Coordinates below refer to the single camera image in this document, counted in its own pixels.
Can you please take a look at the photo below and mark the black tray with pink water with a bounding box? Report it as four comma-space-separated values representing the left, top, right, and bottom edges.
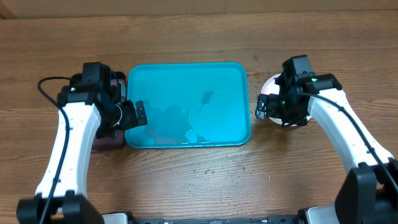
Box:
70, 71, 128, 152

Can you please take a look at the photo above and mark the teal plastic tray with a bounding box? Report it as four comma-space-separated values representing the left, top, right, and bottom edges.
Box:
125, 62, 251, 149

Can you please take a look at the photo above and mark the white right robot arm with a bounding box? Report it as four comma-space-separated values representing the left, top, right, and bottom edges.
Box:
256, 88, 397, 223

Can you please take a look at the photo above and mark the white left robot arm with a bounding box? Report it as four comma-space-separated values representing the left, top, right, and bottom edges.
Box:
16, 101, 136, 223

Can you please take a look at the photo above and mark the white plate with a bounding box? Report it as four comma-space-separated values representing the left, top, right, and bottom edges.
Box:
261, 73, 312, 124

